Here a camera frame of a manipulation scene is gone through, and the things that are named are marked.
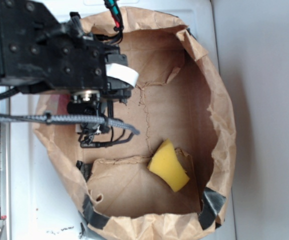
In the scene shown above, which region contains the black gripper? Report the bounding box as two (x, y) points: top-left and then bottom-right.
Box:
(67, 34), (139, 148)

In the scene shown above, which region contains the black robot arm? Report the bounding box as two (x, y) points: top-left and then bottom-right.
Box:
(0, 0), (140, 148)

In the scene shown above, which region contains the brown paper bag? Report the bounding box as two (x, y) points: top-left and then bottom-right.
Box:
(33, 6), (236, 240)

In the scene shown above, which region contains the yellow sponge piece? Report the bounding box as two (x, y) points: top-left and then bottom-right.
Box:
(147, 139), (190, 193)

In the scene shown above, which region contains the white plastic tray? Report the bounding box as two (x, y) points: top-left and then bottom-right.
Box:
(9, 1), (237, 240)

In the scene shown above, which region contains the grey braided cable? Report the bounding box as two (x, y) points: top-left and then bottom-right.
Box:
(0, 111), (141, 137)

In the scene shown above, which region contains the red green wire bundle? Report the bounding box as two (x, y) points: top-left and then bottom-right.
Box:
(101, 0), (124, 46)

